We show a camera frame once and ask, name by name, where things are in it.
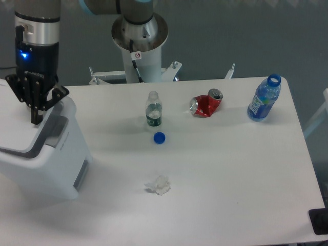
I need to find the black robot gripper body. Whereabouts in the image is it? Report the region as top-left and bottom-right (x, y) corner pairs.
(15, 42), (59, 99)

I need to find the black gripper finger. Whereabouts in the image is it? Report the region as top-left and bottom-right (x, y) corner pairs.
(30, 84), (69, 125)
(5, 74), (31, 107)

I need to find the white trash can lid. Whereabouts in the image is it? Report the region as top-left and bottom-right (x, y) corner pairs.
(1, 79), (76, 158)

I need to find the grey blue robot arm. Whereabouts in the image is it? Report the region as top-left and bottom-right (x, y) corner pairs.
(5, 1), (158, 125)

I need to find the white trash can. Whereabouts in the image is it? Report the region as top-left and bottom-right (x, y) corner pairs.
(0, 97), (93, 200)

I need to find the blue bottle cap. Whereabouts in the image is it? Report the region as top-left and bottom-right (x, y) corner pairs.
(153, 132), (166, 145)

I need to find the crushed red soda can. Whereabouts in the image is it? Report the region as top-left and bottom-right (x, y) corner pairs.
(190, 88), (223, 117)

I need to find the clear green-label plastic bottle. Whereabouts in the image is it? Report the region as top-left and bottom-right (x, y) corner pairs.
(146, 91), (162, 127)

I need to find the crumpled white tissue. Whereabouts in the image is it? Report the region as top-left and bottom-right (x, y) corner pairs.
(145, 175), (171, 196)

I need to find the blue plastic drink bottle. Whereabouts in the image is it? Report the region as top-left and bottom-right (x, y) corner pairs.
(247, 73), (281, 121)

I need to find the black device at edge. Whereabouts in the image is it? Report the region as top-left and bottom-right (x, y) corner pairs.
(309, 208), (327, 235)

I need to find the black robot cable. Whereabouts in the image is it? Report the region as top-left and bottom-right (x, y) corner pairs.
(129, 39), (144, 84)

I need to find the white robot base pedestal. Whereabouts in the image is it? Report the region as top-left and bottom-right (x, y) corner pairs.
(89, 13), (182, 85)

